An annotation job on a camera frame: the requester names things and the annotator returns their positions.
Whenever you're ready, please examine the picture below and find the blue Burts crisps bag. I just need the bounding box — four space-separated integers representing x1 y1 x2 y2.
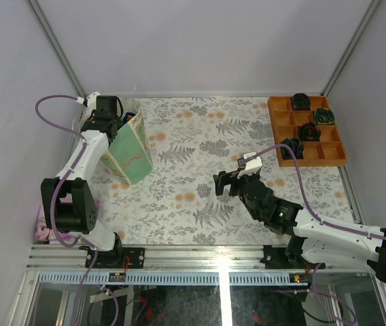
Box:
122 112 136 124

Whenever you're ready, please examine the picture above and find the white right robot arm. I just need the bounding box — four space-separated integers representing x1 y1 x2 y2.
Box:
213 170 386 284

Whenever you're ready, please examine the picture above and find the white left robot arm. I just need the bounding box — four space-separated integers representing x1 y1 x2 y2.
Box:
41 93 124 268

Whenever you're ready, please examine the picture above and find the cream and green paper bag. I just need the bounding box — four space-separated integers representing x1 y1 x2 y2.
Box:
72 84 154 186

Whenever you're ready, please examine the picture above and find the dark rosette bottom left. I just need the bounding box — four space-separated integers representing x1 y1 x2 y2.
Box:
280 138 304 160

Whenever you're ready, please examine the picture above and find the wooden compartment tray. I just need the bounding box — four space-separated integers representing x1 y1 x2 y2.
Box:
268 93 348 167

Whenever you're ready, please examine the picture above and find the dark rosette centre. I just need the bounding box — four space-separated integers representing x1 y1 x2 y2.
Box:
298 122 321 141

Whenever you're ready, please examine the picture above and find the dark rosette right green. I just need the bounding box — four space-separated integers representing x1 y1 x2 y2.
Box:
313 107 335 126

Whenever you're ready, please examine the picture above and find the dark rosette top left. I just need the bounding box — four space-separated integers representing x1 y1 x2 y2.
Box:
289 93 311 111

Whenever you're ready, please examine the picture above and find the pink Frozen tissue pack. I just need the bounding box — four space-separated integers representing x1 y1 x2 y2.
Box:
34 200 104 244

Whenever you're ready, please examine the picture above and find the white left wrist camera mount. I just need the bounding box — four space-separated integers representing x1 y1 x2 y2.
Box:
75 92 101 110

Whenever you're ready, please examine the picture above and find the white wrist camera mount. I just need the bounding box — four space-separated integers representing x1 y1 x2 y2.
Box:
75 92 101 110
237 152 262 179

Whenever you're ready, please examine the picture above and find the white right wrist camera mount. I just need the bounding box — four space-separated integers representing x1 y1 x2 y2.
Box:
237 152 262 179

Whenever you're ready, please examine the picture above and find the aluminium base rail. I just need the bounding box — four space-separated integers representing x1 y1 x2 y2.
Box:
26 244 265 272

